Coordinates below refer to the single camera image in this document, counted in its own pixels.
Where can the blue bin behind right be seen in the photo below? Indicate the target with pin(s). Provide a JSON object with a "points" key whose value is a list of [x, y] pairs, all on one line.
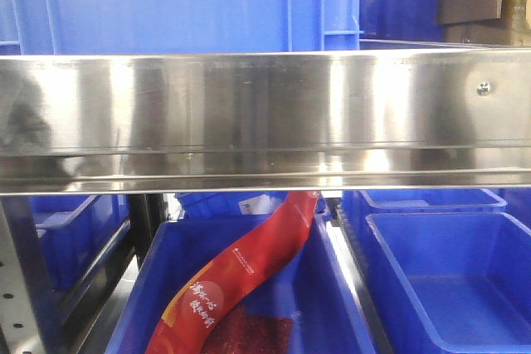
{"points": [[357, 204]]}

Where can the blue bin with red bag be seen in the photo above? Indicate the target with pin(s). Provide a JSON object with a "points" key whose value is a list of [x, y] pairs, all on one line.
{"points": [[311, 290]]}

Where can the blue bin lower left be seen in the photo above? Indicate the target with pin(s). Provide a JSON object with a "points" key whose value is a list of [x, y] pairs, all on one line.
{"points": [[73, 229]]}

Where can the dark blue bin upper right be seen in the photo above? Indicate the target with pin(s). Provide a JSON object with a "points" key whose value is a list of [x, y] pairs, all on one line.
{"points": [[400, 20]]}

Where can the empty blue bin right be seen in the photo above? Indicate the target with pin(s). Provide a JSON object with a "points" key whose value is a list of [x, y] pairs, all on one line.
{"points": [[451, 282]]}

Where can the red printed snack bag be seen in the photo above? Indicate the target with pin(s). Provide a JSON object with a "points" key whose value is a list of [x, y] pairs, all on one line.
{"points": [[215, 289]]}

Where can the large blue crate upper shelf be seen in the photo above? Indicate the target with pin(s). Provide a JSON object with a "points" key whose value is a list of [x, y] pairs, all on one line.
{"points": [[171, 26]]}

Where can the stainless steel shelf rail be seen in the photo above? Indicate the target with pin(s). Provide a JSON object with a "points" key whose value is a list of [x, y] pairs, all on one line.
{"points": [[241, 122]]}

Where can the silver screw on rail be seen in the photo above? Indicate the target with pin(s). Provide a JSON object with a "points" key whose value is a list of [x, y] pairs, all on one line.
{"points": [[484, 88]]}

